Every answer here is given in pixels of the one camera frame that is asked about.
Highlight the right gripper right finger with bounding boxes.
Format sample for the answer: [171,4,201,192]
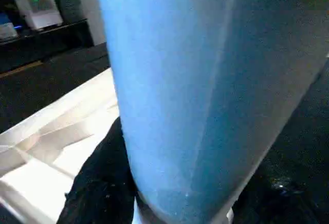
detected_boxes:
[231,155,329,224]

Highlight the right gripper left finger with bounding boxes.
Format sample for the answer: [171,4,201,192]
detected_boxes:
[57,116,140,224]

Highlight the white plastic table top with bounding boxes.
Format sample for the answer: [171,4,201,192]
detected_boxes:
[0,67,124,224]

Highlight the white plastic table leg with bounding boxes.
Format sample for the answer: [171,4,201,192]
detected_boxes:
[95,0,329,224]

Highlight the black work mat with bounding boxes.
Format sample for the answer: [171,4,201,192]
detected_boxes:
[0,42,329,224]

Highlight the black low shelf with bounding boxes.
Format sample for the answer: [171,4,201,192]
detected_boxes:
[0,18,96,76]

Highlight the white device with green light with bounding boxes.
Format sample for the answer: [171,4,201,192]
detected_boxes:
[10,0,65,29]

